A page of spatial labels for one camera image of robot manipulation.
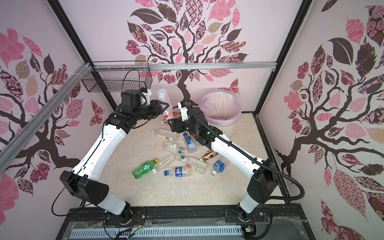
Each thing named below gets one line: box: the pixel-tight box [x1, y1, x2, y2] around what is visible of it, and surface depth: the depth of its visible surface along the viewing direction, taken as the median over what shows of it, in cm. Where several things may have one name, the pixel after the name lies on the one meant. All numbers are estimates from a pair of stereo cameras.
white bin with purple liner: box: [198, 89, 243, 127], surface depth 94 cm
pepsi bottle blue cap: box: [164, 166, 192, 178], surface depth 87 cm
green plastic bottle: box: [132, 158, 160, 179], surface depth 87 cm
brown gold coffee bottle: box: [199, 149, 219, 162], surface depth 94 cm
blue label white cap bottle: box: [210, 160, 226, 177], surface depth 87 cm
